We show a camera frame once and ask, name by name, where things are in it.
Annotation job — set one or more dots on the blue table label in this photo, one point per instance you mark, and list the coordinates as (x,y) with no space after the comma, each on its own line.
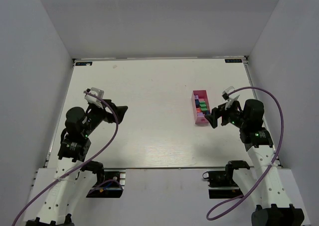
(83,63)
(233,60)

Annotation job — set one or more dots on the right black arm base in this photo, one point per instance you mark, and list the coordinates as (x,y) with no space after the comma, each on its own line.
(219,187)

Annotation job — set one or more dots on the left blue table label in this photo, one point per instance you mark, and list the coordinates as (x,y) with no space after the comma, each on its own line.
(83,63)

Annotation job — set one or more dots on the right blue table label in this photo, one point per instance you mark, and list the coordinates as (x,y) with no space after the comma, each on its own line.
(233,60)

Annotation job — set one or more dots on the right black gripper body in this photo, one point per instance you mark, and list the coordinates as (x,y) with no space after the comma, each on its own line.
(222,113)

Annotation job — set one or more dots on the green wood block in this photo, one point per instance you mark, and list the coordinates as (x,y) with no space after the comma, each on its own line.
(203,106)

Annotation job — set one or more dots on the dark blue cube block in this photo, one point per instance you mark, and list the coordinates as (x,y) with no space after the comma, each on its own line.
(197,104)

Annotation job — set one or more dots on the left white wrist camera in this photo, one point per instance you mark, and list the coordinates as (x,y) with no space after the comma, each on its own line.
(93,96)

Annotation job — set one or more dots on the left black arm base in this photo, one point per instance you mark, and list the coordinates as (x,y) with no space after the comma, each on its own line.
(111,187)

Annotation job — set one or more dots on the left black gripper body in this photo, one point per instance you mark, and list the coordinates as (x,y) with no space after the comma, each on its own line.
(111,111)

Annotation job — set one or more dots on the pink plastic box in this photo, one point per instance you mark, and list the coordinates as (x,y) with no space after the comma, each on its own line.
(200,95)

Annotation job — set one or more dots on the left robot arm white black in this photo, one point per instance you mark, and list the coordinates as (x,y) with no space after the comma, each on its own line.
(74,177)

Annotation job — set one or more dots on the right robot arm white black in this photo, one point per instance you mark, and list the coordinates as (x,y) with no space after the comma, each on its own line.
(264,190)

